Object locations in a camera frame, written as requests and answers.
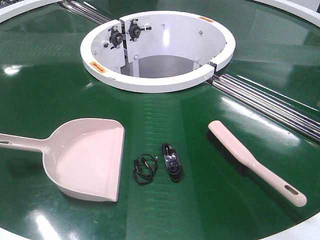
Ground green conveyor belt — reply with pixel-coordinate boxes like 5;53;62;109
0;3;320;240

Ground white central ring housing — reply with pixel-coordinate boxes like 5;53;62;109
80;10;236;93

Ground black bearing mount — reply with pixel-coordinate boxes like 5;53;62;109
128;19;152;42
108;25;123;49

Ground orange warning label rear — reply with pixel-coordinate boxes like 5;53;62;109
198;16;215;23

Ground right black bearing mount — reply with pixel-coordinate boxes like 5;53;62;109
128;19;152;42

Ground pink plastic dustpan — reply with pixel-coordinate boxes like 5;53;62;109
0;118;125;202

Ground black cable with label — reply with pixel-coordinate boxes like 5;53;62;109
161;142;183;183

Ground white rim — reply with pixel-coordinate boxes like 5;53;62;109
256;0;320;27
0;0;59;23

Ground steel rollers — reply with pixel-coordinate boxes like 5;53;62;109
59;0;113;25
206;74;320;143

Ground orange warning label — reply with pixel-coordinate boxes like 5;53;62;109
198;16;215;23
90;61;107;74

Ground white outer rim top left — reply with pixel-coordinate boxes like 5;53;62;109
0;0;59;23

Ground left black bearing mount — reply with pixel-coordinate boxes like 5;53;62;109
108;25;123;49

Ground thin black cable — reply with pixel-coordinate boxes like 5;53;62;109
132;154;159;186

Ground pink hand brush black bristles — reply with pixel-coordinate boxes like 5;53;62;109
208;120;307;207

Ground white outer rim top right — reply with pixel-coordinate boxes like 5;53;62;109
256;0;320;27

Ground orange warning label front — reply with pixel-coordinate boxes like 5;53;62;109
90;61;107;74

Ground steel rollers right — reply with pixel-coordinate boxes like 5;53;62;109
206;74;320;143

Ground steel rollers top left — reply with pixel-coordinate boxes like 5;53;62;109
59;0;113;25

